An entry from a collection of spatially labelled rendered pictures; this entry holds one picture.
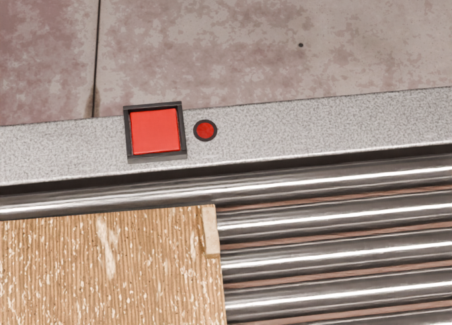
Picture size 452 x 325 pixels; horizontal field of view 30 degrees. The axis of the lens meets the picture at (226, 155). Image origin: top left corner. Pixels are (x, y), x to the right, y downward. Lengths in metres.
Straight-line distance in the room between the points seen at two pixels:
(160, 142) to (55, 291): 0.23
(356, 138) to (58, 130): 0.39
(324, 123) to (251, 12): 1.19
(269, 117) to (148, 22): 1.18
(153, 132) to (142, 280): 0.20
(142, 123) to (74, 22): 1.20
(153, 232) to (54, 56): 1.25
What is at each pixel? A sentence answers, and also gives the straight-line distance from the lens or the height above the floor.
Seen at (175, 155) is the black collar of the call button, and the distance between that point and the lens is 1.07.
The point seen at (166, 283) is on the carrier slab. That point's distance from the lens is 1.01.
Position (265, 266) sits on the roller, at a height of 0.92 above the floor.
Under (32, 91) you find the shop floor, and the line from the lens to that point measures 2.19.
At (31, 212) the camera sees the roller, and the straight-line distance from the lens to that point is 1.07.
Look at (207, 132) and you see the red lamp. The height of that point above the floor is 0.92.
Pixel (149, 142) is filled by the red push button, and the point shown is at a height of 0.93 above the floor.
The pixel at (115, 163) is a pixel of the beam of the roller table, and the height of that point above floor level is 0.92.
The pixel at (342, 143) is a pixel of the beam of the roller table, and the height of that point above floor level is 0.91.
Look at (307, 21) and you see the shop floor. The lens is 2.28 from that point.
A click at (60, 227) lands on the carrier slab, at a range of 1.04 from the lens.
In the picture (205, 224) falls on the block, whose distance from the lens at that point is 1.00.
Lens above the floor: 1.91
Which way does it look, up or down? 67 degrees down
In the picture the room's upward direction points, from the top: 6 degrees clockwise
